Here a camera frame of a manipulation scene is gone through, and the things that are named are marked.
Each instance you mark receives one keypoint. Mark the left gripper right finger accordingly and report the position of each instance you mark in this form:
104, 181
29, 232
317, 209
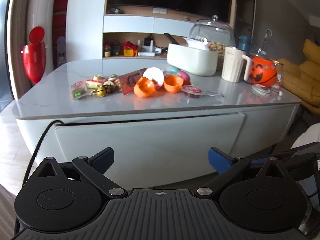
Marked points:
228, 169

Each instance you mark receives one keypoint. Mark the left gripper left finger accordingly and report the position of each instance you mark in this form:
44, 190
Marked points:
93, 170

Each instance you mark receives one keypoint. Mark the gold bell toy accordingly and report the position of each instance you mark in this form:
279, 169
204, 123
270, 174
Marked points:
99, 92

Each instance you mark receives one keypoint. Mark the hawthorn lollipop snack packet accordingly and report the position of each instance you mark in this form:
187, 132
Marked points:
78, 90

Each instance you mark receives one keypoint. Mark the red snack card packet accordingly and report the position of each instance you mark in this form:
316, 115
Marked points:
129, 80

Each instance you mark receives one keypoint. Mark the pink toy ball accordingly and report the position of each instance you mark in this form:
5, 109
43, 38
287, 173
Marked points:
185, 76

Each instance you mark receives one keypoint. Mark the orange plastic shell half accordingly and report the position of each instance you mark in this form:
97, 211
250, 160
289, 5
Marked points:
173, 83

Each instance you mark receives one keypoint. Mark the teal toy ball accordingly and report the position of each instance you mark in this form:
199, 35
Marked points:
172, 69

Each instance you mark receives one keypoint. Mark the red jelly cup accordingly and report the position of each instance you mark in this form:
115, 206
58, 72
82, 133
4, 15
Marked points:
194, 92

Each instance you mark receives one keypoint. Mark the white round lid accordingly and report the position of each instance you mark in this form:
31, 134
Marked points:
261, 90

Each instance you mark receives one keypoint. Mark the yellow sofa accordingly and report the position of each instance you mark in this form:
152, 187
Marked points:
303, 80

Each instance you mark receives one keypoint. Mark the orange pumpkin bucket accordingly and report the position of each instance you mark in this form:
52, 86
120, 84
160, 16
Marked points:
262, 71

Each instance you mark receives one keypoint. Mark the cream ribbed pitcher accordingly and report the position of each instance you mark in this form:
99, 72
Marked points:
233, 63

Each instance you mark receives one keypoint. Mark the white tissue box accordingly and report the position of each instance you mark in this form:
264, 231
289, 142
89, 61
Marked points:
195, 58

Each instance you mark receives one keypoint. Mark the small spice jar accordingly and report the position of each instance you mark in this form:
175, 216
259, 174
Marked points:
107, 50

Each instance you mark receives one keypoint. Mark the teal thermos bottle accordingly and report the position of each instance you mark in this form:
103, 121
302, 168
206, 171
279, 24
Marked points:
244, 43

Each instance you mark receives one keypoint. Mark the glass jar with peanuts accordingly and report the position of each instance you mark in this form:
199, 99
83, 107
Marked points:
215, 34

